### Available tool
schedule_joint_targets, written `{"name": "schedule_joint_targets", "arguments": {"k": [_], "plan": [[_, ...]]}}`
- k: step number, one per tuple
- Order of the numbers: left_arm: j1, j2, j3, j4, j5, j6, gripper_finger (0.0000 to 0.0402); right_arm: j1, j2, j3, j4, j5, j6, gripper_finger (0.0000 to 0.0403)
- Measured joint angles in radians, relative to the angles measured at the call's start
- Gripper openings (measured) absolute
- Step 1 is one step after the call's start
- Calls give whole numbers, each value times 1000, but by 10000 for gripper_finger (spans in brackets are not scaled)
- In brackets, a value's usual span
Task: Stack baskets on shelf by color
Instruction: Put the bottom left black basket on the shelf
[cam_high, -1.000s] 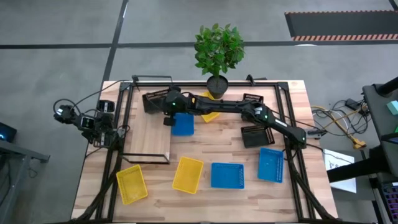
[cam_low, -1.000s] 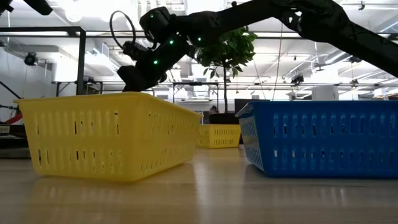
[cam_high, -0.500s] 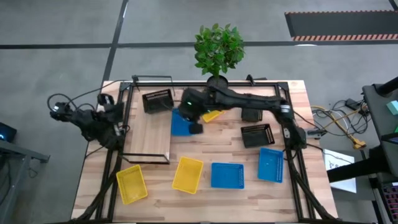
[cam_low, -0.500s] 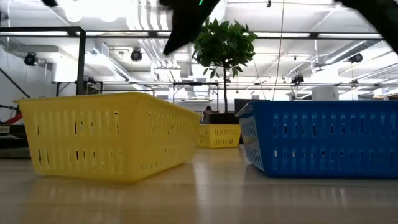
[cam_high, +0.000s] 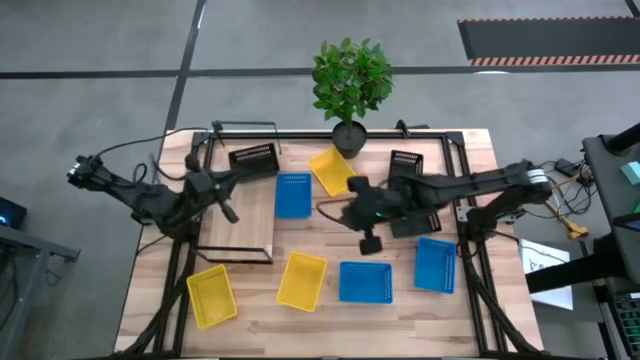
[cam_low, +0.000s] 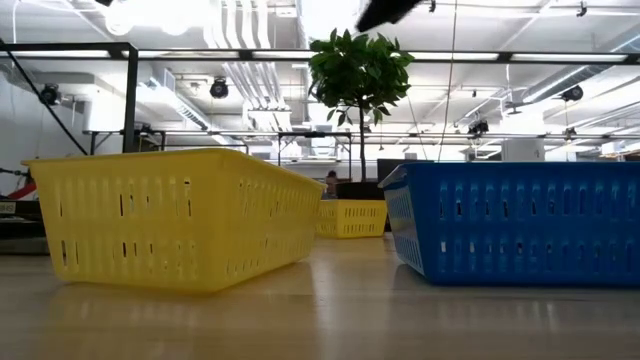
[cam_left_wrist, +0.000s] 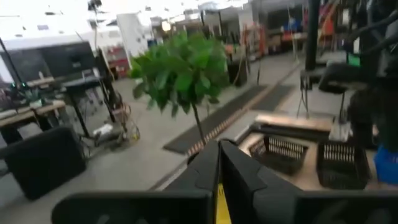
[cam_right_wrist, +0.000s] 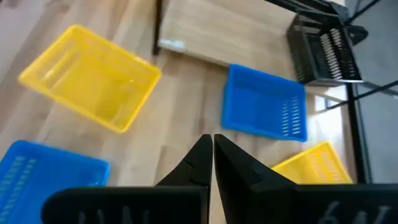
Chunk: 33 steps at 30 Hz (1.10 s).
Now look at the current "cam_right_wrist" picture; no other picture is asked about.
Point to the yellow plastic basket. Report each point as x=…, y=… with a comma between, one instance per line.
x=314, y=168
x=93, y=77

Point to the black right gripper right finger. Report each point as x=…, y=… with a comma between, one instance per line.
x=264, y=199

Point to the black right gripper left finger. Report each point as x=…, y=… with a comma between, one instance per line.
x=174, y=202

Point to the black plastic basket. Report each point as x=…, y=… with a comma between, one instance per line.
x=298, y=53

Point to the black aluminium rig frame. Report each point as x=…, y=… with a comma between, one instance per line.
x=357, y=140

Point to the blue plastic basket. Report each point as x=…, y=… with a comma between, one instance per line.
x=258, y=102
x=31, y=174

